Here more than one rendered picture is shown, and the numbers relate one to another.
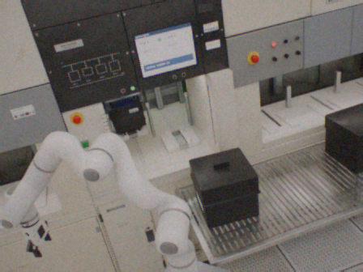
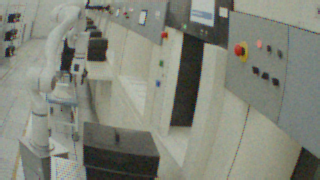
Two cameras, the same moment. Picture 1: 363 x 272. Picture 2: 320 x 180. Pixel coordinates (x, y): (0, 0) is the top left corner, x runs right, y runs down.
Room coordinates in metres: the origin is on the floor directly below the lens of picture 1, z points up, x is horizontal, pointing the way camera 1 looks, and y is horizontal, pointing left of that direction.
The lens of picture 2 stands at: (1.59, -1.52, 1.50)
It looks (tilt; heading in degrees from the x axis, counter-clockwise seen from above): 12 degrees down; 86
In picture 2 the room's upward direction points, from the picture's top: 9 degrees clockwise
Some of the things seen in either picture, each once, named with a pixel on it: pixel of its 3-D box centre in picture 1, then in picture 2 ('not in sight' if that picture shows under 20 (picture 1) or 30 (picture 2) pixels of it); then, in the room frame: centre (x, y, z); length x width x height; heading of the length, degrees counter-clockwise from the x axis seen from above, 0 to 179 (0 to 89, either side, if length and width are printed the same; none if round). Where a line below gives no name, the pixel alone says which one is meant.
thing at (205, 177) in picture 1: (222, 172); (116, 146); (1.54, -0.17, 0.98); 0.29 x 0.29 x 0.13; 6
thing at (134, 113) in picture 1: (125, 108); not in sight; (2.36, 0.35, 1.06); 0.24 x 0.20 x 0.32; 102
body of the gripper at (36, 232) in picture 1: (34, 228); (78, 64); (1.22, 0.67, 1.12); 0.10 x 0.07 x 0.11; 167
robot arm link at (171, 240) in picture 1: (175, 242); (36, 89); (1.05, 0.10, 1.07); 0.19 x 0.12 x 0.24; 167
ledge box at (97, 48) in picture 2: not in sight; (96, 48); (1.07, 2.89, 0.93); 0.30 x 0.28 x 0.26; 99
